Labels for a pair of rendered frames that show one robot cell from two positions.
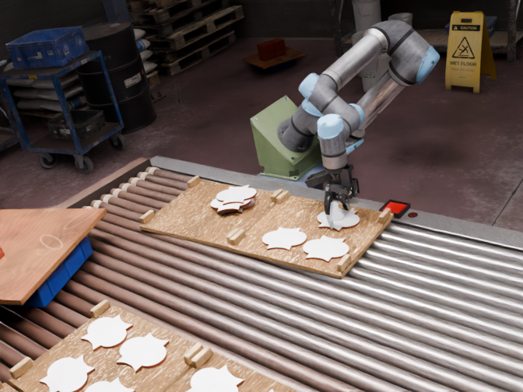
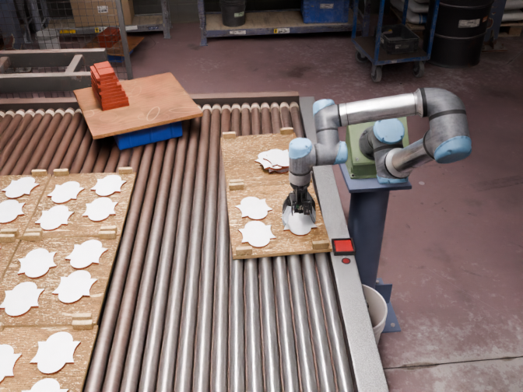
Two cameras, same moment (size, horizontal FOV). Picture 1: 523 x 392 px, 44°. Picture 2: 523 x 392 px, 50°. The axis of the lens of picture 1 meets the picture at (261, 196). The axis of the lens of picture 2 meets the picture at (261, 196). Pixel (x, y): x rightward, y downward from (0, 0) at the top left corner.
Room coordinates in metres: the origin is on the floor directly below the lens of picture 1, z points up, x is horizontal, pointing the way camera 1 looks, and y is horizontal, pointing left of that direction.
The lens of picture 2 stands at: (0.49, -1.25, 2.25)
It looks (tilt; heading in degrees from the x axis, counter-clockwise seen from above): 36 degrees down; 44
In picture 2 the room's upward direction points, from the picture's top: 1 degrees counter-clockwise
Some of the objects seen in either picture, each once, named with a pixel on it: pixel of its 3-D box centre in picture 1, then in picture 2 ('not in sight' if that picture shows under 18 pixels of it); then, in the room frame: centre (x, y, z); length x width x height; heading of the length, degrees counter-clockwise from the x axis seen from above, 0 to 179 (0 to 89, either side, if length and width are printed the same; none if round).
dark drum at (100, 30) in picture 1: (113, 78); (458, 13); (5.76, 1.10, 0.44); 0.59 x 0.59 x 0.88
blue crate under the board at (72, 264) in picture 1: (28, 264); (142, 119); (1.83, 0.80, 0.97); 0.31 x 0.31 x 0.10; 68
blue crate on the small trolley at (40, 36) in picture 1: (48, 48); not in sight; (5.11, 1.40, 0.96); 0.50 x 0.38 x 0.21; 63
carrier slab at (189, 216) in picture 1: (212, 211); (263, 159); (2.01, 0.18, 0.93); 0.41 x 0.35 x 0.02; 50
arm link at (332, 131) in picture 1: (331, 134); (300, 155); (1.74, -0.24, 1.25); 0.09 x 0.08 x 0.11; 139
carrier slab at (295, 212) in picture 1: (311, 232); (275, 218); (1.74, -0.13, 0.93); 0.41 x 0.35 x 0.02; 49
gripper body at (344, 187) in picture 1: (340, 181); (300, 195); (1.74, -0.25, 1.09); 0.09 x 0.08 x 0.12; 49
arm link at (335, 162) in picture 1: (335, 158); (300, 175); (1.74, -0.24, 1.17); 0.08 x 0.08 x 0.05
